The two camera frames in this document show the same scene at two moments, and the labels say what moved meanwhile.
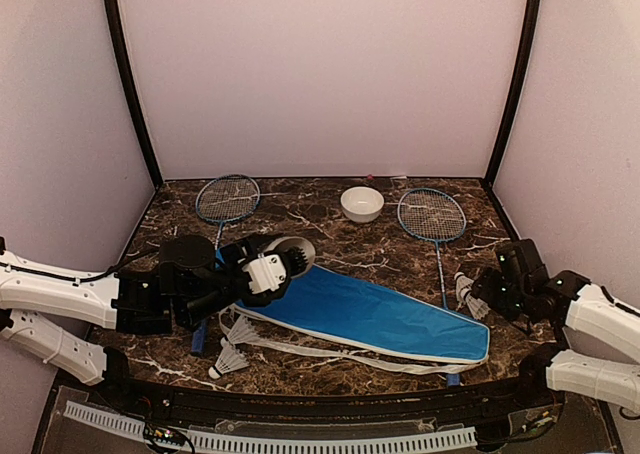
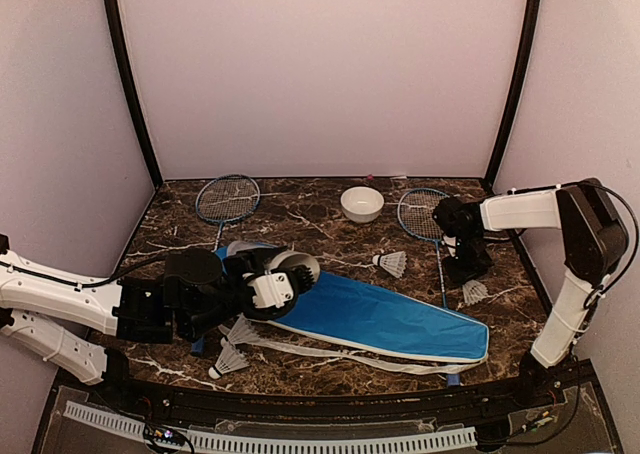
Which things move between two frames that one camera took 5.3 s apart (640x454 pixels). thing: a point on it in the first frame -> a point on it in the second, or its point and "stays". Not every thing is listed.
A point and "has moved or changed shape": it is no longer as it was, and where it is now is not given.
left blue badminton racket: x=219 y=199 stays
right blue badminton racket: x=437 y=215 stays
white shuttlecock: x=229 y=359 stays
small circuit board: x=164 y=434 stays
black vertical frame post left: x=110 y=1 stays
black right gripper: x=485 y=288 -> x=461 y=277
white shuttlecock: x=461 y=281 -> x=394 y=262
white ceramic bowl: x=361 y=204 stays
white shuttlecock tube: x=294 y=241 has moved or changed shape
